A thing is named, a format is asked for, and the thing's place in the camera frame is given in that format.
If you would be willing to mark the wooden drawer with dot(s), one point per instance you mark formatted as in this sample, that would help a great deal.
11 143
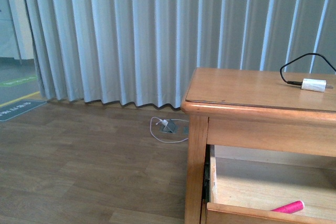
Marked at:
242 191

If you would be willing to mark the pink marker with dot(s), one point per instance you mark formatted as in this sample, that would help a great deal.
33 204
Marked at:
290 208

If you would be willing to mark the white plug charger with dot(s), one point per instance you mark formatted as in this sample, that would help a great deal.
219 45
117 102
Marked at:
164 122

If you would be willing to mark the open metal floor socket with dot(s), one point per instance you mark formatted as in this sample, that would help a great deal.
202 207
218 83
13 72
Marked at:
170 128

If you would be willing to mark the closed metal floor plate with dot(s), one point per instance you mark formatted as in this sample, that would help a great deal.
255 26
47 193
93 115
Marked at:
185 130

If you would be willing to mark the grey pleated curtain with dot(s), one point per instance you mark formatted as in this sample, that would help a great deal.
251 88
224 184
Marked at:
145 51

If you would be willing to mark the wooden nightstand cabinet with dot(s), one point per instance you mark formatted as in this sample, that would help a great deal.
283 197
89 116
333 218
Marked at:
251 115

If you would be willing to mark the white power adapter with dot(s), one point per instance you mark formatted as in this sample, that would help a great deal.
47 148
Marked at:
315 85

